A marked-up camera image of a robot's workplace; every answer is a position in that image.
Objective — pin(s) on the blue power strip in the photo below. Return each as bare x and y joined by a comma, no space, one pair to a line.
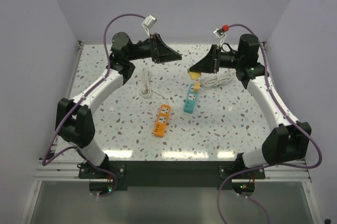
190,100

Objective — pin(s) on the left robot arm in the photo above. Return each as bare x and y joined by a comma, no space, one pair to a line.
74,119

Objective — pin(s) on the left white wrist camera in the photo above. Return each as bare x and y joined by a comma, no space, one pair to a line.
148,23

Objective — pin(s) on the yellow plug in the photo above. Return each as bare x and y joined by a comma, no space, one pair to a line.
194,74

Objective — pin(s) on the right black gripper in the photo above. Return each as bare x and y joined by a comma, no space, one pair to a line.
207,64

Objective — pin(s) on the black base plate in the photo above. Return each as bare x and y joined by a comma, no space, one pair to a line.
167,174

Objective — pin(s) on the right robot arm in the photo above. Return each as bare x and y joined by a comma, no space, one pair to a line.
287,140

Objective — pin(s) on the orange power strip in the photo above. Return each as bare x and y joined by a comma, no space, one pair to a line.
162,120

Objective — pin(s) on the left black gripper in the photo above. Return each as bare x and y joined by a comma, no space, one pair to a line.
163,53

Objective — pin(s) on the yellow plug adapter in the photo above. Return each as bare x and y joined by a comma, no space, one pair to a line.
196,87

